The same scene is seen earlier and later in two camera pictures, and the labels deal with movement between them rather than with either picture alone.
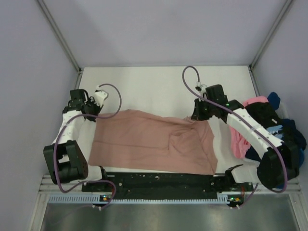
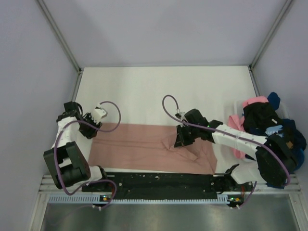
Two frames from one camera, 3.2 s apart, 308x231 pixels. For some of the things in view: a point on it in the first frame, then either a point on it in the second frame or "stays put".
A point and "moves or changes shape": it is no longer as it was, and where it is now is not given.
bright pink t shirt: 239,143 stays put
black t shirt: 265,113 stays put
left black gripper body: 93,108 -> 87,130
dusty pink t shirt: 153,140 moves or changes shape
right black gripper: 197,115 -> 181,140
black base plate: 165,184 stays put
